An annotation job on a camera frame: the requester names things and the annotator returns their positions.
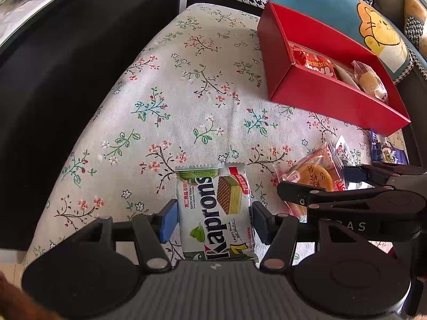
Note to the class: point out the white green wafer packet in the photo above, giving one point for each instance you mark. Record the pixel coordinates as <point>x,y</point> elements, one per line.
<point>213,206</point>

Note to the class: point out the small red white candy packet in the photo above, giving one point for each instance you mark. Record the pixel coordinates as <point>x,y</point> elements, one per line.
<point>299,55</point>

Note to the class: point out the large orange houndstooth cushion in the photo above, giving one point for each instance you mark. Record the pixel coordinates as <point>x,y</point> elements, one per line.
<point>415,20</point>

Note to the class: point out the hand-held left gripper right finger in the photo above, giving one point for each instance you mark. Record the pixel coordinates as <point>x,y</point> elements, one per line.
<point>262,221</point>

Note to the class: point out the purple wafer biscuit packet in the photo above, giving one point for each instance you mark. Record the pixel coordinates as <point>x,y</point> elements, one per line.
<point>401,156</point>

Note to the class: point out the small blue snack packet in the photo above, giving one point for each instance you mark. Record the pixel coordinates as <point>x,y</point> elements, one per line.
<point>380,148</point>

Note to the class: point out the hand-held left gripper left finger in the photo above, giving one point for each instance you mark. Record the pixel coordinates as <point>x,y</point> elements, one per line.
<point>168,221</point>

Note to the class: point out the round white pastry packet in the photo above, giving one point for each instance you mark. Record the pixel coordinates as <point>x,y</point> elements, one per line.
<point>368,81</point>

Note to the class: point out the black glass table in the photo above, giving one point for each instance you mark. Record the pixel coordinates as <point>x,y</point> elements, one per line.
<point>50,106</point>

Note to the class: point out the floral tablecloth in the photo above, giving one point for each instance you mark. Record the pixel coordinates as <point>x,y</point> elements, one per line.
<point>166,90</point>

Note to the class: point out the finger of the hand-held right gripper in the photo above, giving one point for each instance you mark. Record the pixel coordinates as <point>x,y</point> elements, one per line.
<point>353,173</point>
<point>300,193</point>

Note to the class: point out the white spicy strip packet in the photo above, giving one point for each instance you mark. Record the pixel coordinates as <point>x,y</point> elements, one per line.
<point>347,78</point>

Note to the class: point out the red cardboard box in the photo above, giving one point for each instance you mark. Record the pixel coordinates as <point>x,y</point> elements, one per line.
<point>317,103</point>

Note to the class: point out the round orange cake packet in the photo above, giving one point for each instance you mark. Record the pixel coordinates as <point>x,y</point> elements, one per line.
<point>313,175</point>

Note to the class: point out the red snack packet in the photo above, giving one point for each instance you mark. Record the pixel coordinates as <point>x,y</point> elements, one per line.
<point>320,66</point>

